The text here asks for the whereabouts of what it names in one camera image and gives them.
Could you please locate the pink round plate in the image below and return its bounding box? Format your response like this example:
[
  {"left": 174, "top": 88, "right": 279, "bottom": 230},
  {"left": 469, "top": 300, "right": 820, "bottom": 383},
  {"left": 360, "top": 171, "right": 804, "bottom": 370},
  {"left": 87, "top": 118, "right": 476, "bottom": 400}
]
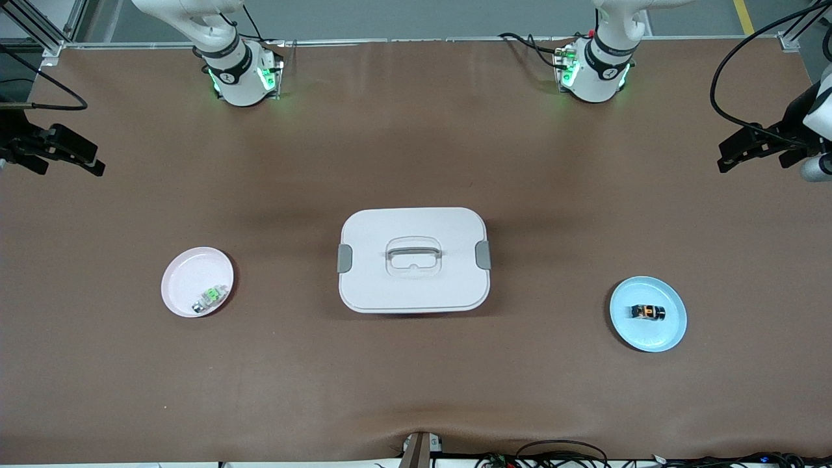
[{"left": 161, "top": 246, "right": 235, "bottom": 319}]

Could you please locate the blue round plate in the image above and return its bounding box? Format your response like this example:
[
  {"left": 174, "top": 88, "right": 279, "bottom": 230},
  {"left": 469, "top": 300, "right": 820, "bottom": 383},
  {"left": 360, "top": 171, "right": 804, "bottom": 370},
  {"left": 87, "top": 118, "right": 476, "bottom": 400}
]
[{"left": 609, "top": 276, "right": 688, "bottom": 353}]

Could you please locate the white lidded storage box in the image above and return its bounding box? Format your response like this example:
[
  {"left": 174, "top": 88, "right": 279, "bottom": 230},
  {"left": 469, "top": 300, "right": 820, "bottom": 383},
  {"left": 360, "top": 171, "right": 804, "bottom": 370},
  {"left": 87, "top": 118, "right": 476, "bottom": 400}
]
[{"left": 337, "top": 207, "right": 492, "bottom": 315}]

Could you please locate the brown table mat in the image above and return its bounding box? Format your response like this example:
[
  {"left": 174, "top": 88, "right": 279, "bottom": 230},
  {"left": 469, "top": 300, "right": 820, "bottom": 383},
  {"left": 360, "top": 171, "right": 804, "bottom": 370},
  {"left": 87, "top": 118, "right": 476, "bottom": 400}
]
[{"left": 0, "top": 38, "right": 832, "bottom": 465}]

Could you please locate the aluminium frame corner post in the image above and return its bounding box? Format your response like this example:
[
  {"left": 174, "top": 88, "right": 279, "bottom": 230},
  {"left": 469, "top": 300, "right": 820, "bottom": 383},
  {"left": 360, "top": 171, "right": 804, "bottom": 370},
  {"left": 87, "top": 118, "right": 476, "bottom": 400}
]
[
  {"left": 779, "top": 0, "right": 832, "bottom": 51},
  {"left": 0, "top": 0, "right": 88, "bottom": 66}
]

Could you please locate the green and white push-button switch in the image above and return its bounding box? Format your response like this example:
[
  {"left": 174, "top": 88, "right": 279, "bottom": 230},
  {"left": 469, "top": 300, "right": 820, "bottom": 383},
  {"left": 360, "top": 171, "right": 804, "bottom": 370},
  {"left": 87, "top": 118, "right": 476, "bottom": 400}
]
[{"left": 191, "top": 284, "right": 229, "bottom": 315}]

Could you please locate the black arm base cable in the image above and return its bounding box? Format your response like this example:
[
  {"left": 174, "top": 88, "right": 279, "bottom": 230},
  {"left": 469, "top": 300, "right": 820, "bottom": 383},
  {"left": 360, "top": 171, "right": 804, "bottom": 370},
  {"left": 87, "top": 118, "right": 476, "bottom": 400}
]
[{"left": 498, "top": 31, "right": 576, "bottom": 71}]

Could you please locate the tangled cable bundle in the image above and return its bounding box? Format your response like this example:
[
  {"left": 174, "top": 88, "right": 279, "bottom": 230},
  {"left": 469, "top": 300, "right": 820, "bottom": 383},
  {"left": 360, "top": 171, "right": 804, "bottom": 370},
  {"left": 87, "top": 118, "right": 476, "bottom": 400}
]
[{"left": 474, "top": 452, "right": 832, "bottom": 468}]

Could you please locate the aluminium table edge rail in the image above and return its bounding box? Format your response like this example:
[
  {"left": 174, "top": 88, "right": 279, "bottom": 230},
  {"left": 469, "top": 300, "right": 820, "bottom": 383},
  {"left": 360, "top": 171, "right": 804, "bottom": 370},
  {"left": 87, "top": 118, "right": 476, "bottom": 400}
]
[{"left": 62, "top": 37, "right": 781, "bottom": 48}]

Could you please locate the black looped cable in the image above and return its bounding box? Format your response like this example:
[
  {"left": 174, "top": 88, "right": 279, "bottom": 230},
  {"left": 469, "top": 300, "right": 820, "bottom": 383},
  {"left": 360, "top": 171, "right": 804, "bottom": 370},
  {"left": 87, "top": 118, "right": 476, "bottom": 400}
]
[{"left": 515, "top": 439, "right": 610, "bottom": 468}]

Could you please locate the brown camera mount bracket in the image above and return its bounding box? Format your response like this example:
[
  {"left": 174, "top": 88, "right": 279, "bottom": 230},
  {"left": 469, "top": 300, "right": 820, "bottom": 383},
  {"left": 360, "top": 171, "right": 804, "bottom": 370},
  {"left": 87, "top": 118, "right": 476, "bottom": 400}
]
[{"left": 398, "top": 430, "right": 444, "bottom": 468}]

